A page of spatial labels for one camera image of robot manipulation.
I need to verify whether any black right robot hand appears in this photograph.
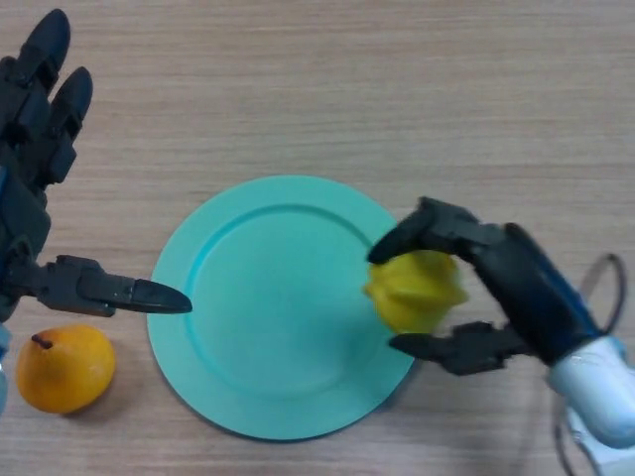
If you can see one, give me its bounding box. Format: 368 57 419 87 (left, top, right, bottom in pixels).
365 196 604 377

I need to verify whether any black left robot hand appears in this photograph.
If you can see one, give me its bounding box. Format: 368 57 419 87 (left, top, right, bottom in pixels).
0 8 193 323

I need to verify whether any yellow starfruit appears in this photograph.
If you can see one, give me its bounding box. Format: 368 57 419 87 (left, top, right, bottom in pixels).
363 250 470 334

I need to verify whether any teal round plate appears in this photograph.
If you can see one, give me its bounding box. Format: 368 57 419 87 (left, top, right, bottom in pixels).
147 174 423 442

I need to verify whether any orange pear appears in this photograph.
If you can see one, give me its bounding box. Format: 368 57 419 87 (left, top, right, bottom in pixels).
16 324 117 416

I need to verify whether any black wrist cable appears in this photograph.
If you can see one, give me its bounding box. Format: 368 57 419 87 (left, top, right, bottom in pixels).
577 253 627 334

